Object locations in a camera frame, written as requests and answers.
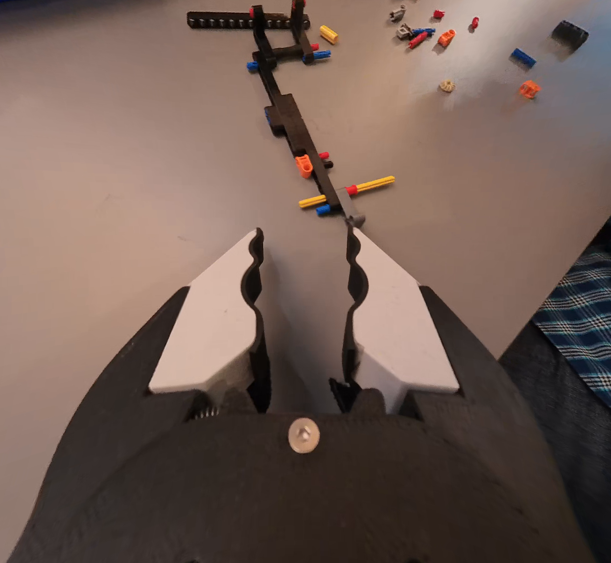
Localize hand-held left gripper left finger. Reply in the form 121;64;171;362
149;229;271;413

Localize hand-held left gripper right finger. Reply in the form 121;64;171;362
329;228;460;413

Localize long yellow lego axle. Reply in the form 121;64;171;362
299;176;396;209

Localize black lego beam assembly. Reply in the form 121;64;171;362
246;0;367;229

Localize long black lego beam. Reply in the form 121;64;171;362
187;10;311;31

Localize dark bent lego beam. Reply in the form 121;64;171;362
551;20;590;52

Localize person's plaid shirt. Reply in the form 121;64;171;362
532;243;611;408

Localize person's blue jeans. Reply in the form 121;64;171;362
499;320;611;563

